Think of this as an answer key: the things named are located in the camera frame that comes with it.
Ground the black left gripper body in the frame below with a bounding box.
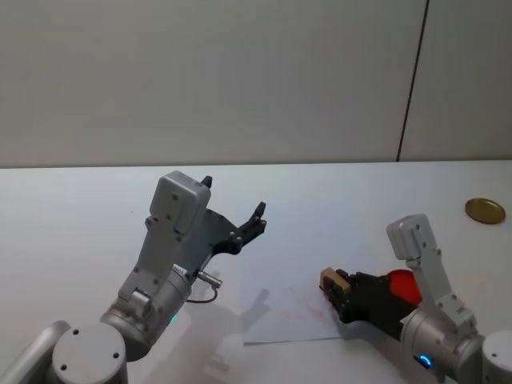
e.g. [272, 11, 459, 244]
[185, 207, 236, 278]

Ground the round gold metal lid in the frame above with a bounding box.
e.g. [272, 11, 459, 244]
[464, 197, 506, 226]

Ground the thin dark cable, silver plug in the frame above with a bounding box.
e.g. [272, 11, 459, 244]
[185, 270, 223, 305]

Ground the white paper sheet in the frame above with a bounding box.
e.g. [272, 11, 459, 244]
[237, 206, 401, 346]

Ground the small wooden stamp block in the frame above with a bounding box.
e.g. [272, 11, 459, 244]
[319, 266, 351, 300]

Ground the round red ink pad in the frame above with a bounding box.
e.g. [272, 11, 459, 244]
[385, 269, 423, 308]

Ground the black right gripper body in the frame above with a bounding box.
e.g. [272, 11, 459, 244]
[338, 271, 418, 343]

